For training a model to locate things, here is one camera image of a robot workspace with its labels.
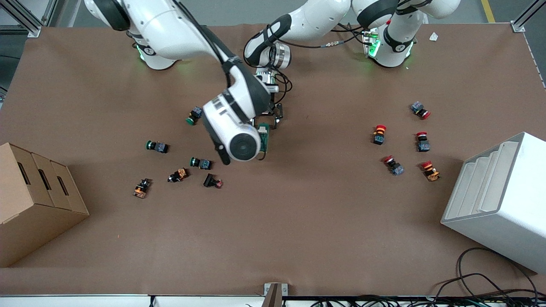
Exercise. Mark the white stepped storage rack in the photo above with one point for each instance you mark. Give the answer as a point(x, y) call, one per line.
point(497, 200)

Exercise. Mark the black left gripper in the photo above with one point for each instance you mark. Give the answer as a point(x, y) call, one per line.
point(275, 111)

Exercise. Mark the black switch with red lens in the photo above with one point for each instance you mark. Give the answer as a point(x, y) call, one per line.
point(212, 181)

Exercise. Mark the brown cardboard box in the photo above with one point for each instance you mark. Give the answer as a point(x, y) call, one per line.
point(30, 204)

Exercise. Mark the metal bracket with wooden post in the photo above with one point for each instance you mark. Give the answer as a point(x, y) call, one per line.
point(275, 294)

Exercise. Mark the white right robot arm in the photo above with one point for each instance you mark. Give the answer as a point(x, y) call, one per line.
point(179, 30)

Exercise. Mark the black orange button switch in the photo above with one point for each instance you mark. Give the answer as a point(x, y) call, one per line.
point(141, 188)
point(178, 175)

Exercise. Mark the white paper scrap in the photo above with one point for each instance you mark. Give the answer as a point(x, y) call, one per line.
point(434, 36)

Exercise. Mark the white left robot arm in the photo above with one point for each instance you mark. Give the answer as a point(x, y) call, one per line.
point(324, 21)

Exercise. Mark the green push button switch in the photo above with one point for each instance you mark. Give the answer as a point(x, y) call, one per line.
point(200, 163)
point(157, 146)
point(195, 115)

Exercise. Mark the red emergency button orange block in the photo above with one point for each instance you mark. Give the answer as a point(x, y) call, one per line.
point(379, 134)
point(431, 171)

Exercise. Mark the brown paper table cover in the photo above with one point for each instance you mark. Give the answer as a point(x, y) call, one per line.
point(273, 221)

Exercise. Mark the red emergency stop button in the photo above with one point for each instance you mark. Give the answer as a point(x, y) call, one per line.
point(393, 165)
point(422, 142)
point(420, 109)

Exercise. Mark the aluminium frame post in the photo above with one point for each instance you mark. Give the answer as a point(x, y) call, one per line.
point(527, 17)
point(25, 17)

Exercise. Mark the white table edge rail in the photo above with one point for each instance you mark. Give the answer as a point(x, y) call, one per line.
point(106, 300)

